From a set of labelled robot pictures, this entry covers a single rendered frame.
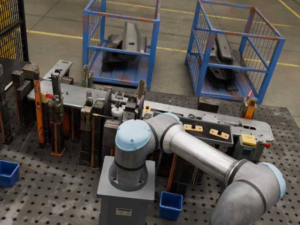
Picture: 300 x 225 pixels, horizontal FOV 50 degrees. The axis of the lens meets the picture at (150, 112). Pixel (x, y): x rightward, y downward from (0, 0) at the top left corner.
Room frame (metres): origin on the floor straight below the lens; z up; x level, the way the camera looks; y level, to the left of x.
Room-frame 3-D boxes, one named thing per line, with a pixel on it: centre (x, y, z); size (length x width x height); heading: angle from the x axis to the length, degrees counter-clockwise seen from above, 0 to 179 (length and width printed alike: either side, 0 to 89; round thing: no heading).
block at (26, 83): (1.58, 0.75, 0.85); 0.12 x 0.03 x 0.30; 177
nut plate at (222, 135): (1.16, -0.32, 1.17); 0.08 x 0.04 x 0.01; 71
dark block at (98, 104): (1.32, 0.25, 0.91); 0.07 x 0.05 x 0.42; 177
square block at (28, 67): (1.69, 0.75, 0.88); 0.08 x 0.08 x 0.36; 87
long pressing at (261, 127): (1.53, 0.00, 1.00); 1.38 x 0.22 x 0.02; 87
